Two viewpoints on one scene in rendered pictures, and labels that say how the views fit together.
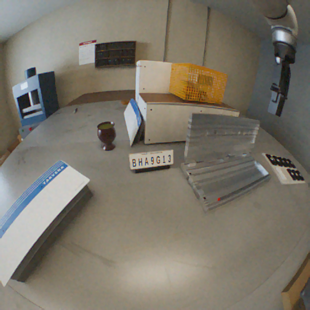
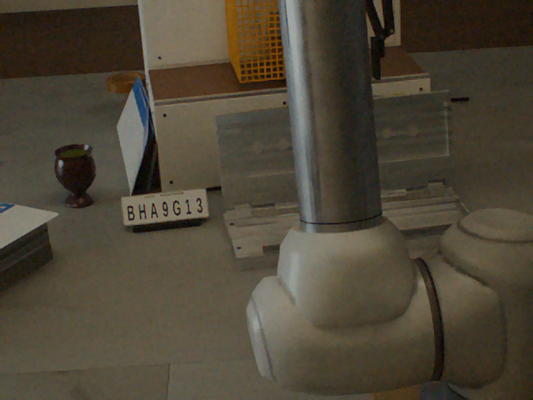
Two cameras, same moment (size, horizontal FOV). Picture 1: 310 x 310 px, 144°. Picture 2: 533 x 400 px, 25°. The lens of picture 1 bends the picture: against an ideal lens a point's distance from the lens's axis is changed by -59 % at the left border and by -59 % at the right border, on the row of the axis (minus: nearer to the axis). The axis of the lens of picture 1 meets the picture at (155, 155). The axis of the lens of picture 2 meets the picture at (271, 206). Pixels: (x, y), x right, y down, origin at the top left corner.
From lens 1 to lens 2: 1.87 m
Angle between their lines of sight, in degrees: 18
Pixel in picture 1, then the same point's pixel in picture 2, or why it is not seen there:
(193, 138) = (227, 157)
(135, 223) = (121, 277)
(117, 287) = (77, 327)
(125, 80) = not seen: outside the picture
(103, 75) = not seen: outside the picture
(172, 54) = not seen: outside the picture
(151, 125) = (171, 148)
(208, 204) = (241, 253)
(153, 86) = (184, 48)
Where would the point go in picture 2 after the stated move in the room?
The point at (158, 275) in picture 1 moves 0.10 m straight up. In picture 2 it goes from (138, 316) to (132, 260)
